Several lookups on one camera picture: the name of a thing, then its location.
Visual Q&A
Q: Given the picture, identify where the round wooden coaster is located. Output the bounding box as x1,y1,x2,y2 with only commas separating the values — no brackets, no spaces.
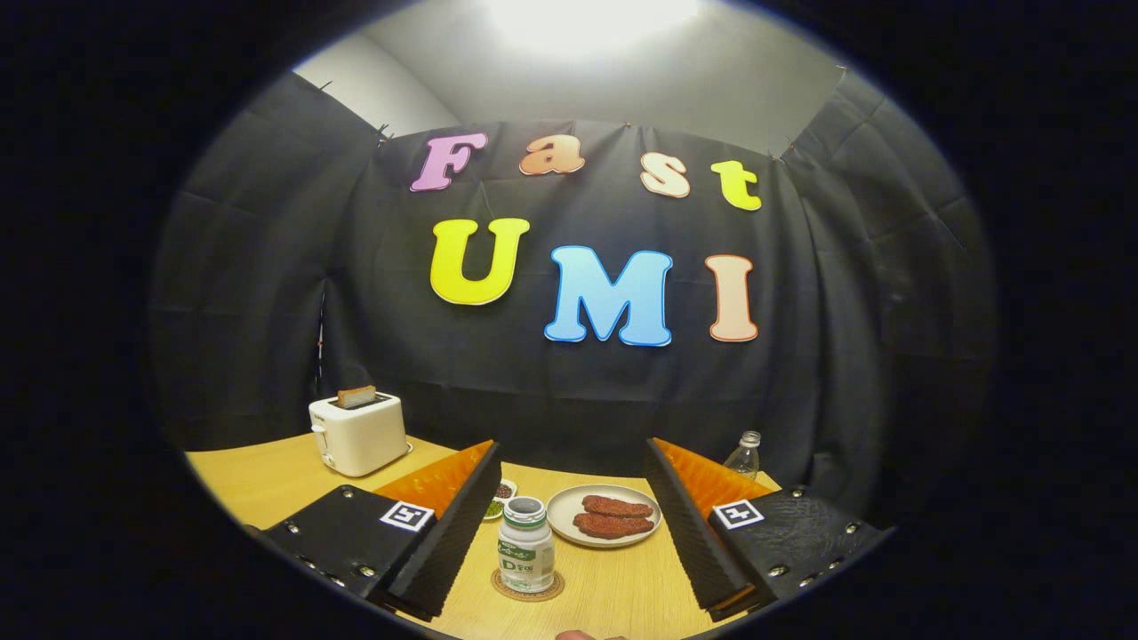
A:
491,569,566,603

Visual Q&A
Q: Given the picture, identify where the white juice bottle green label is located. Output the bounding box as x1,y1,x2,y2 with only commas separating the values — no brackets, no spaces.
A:
497,496,556,595

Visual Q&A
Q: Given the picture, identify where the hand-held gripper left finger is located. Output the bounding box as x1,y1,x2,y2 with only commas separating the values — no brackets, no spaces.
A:
258,440,503,623

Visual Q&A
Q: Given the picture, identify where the wooden table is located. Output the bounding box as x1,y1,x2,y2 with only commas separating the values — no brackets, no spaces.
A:
182,433,783,640

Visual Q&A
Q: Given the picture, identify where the red meat slice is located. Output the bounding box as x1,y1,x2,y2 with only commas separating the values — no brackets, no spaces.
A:
573,512,655,540
582,495,654,519

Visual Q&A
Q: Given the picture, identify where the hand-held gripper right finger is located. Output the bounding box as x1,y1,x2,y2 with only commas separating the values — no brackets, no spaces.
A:
642,437,894,623

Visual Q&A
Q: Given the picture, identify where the black backdrop cloth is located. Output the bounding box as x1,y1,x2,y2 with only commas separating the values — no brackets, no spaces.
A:
147,67,997,525

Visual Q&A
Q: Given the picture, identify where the white divided dish with beans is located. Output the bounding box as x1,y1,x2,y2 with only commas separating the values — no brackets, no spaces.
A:
483,478,518,522

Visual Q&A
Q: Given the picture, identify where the clear plastic water bottle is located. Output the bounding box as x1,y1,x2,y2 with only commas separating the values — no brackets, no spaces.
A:
722,430,763,482

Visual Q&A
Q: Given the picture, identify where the white round plate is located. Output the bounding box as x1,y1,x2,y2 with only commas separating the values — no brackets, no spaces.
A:
546,484,663,548

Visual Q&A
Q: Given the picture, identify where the cream toaster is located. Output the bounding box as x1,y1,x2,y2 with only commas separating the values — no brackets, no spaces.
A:
309,391,412,478

